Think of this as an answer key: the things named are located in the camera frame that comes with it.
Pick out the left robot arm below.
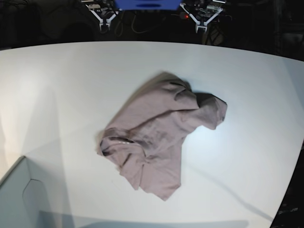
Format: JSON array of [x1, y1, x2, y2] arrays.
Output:
[[180, 0, 227, 34]]

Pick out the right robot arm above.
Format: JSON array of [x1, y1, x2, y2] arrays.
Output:
[[80, 0, 119, 34]]

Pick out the white cable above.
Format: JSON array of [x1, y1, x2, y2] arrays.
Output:
[[114, 10, 152, 36]]

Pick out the mauve t-shirt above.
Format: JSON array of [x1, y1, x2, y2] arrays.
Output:
[[98, 72, 228, 200]]

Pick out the white cardboard box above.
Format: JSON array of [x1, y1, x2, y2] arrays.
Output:
[[0, 155, 76, 228]]

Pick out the blue plastic bin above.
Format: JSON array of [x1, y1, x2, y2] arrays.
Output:
[[114, 0, 182, 10]]

